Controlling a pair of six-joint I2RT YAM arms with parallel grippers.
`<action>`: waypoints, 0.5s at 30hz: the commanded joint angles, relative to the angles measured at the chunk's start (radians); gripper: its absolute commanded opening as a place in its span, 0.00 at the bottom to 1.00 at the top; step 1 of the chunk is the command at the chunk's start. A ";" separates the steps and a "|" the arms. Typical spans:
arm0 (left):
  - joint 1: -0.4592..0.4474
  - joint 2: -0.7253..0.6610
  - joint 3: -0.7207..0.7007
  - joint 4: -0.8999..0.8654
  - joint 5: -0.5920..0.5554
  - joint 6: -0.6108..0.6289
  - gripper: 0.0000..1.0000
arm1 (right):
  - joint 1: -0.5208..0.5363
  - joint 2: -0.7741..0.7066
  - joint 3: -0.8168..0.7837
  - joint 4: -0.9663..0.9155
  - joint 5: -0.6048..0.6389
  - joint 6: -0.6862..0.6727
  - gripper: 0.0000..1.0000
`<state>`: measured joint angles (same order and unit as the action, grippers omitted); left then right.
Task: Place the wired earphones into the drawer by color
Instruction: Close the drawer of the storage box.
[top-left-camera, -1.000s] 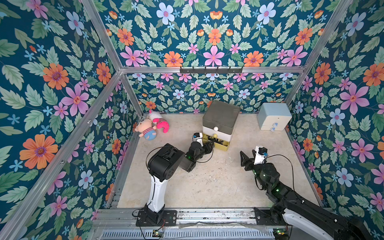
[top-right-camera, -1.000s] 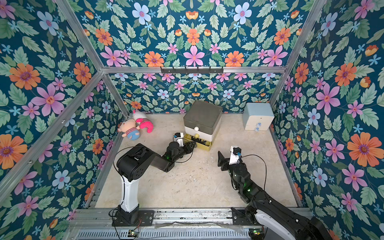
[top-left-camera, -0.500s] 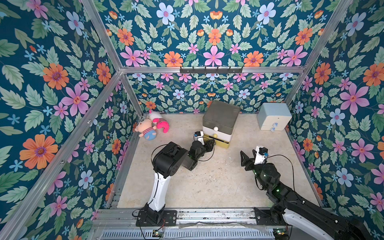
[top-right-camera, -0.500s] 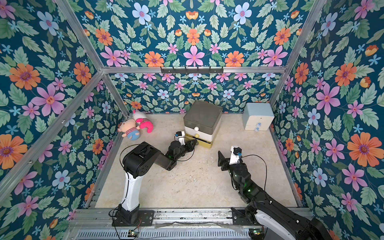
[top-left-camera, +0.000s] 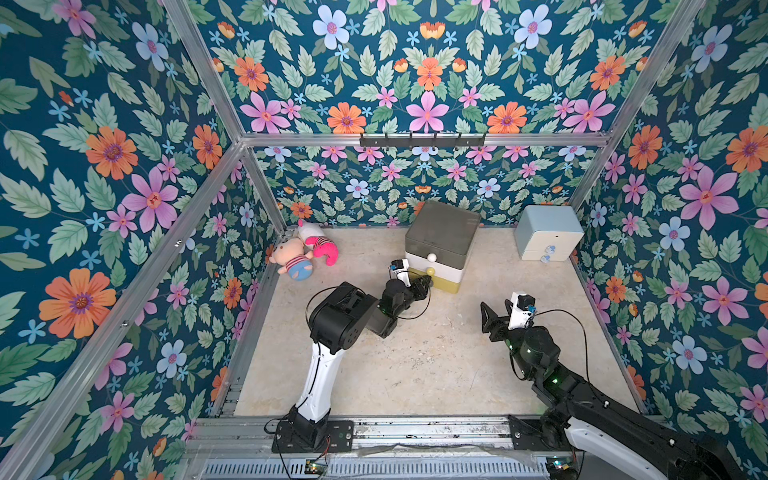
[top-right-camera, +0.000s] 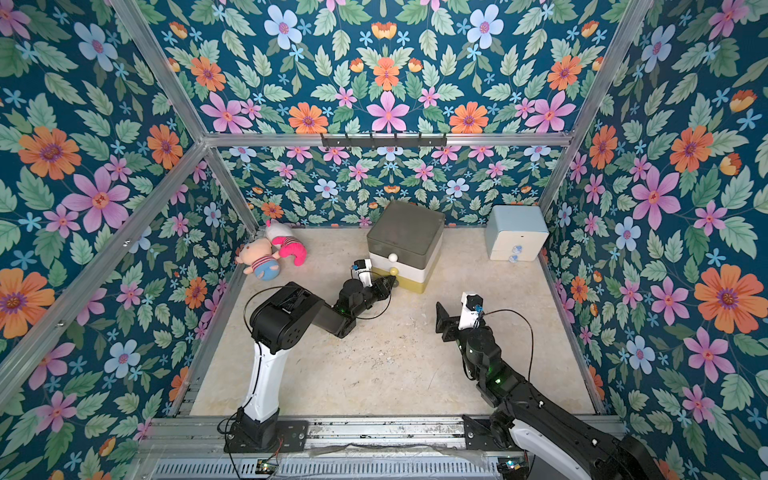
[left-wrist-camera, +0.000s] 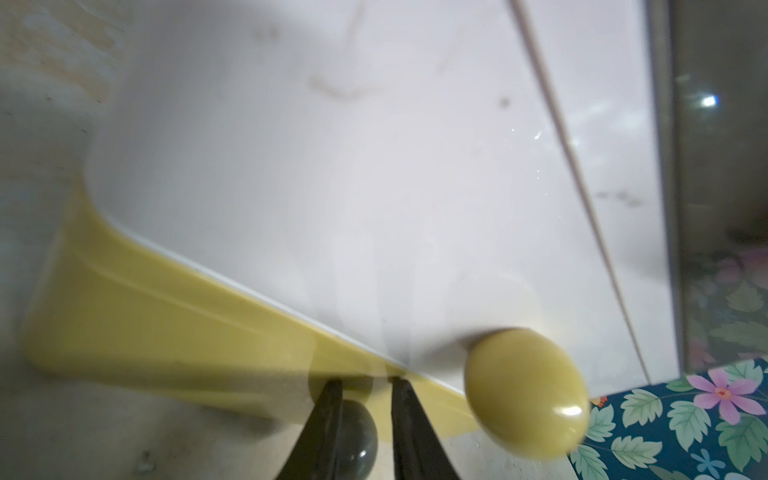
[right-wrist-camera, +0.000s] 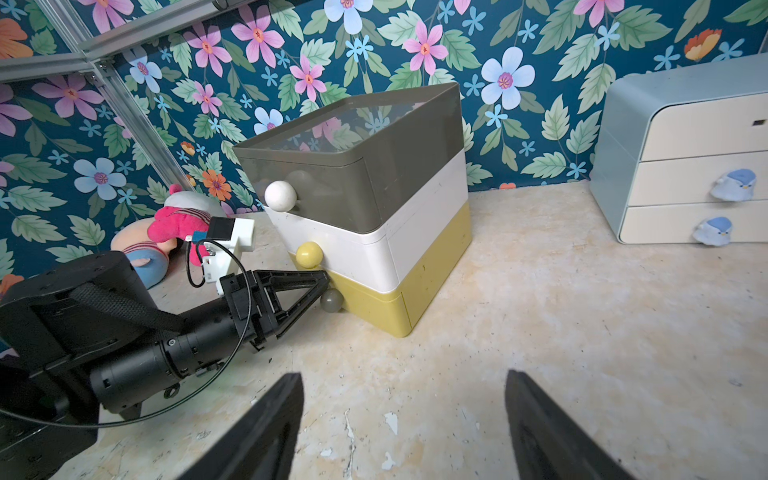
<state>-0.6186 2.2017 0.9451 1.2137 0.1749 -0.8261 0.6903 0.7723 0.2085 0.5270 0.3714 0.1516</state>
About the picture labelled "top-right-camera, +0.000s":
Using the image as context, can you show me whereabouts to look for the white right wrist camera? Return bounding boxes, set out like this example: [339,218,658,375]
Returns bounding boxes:
[458,292,484,330]

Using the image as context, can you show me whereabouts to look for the three-drawer mini cabinet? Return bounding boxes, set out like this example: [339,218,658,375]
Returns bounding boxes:
[367,201,445,282]

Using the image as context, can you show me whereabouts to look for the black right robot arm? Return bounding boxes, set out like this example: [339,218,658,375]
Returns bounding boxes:
[435,295,664,479]

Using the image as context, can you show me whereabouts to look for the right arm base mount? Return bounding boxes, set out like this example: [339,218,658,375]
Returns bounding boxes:
[461,414,513,451]

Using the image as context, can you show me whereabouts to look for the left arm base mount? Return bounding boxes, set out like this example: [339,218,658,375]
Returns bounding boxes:
[223,408,309,454]

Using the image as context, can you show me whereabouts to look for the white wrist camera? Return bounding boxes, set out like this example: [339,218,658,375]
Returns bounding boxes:
[458,292,484,330]
[351,259,373,287]

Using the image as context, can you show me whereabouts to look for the yellow bottom drawer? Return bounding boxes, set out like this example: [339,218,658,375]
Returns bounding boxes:
[390,269,428,294]

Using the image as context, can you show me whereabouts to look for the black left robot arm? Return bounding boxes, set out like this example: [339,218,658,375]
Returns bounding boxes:
[242,274,397,423]

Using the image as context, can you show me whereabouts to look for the white drawer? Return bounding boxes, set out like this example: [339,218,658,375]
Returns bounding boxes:
[370,253,435,284]

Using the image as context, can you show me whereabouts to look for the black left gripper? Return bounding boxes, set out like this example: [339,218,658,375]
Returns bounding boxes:
[349,275,395,321]

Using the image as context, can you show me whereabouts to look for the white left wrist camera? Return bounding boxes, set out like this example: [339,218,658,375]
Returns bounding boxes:
[351,259,373,287]

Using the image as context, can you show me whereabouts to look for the grey top drawer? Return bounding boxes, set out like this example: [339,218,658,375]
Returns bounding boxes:
[368,240,437,269]

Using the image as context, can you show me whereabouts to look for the pink white plush toy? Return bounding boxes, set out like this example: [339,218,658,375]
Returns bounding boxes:
[265,220,307,267]

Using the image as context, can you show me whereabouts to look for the black hook rail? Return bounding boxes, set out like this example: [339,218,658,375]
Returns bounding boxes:
[320,133,448,149]

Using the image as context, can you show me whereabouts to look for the light blue small cabinet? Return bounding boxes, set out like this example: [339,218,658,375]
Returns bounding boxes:
[485,205,549,263]

